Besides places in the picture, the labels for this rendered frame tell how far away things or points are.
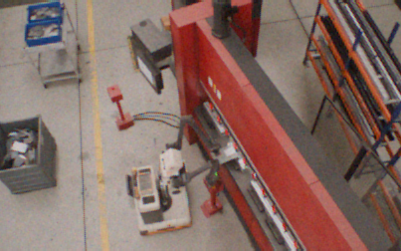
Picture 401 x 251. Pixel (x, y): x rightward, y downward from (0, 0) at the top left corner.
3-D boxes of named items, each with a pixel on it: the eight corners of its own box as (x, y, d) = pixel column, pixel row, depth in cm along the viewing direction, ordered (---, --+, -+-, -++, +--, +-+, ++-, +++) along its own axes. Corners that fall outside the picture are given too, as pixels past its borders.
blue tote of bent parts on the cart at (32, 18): (32, 14, 643) (28, 5, 628) (63, 9, 648) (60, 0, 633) (31, 30, 624) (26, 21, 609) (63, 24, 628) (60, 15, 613)
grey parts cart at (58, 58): (44, 51, 713) (24, 8, 634) (82, 45, 718) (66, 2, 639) (43, 90, 663) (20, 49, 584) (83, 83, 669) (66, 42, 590)
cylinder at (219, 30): (207, 28, 403) (206, -11, 364) (230, 20, 409) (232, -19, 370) (223, 51, 386) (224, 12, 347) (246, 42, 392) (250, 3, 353)
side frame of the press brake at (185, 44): (182, 132, 609) (168, 12, 419) (233, 112, 628) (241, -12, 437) (189, 145, 597) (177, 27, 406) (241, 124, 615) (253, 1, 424)
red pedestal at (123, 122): (114, 122, 624) (102, 87, 555) (129, 116, 630) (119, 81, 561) (118, 131, 614) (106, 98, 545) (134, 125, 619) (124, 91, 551)
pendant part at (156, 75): (139, 72, 514) (135, 52, 484) (148, 68, 518) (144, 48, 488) (157, 96, 493) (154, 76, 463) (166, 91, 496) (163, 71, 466)
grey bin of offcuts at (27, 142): (17, 148, 602) (-5, 121, 542) (57, 141, 607) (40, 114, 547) (14, 197, 558) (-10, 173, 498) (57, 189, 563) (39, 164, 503)
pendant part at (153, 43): (140, 75, 530) (128, 26, 460) (156, 67, 537) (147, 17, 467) (159, 101, 506) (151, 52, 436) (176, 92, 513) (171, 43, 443)
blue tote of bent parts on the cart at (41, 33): (29, 33, 620) (25, 24, 605) (62, 27, 624) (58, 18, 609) (28, 49, 600) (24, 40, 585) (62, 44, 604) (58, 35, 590)
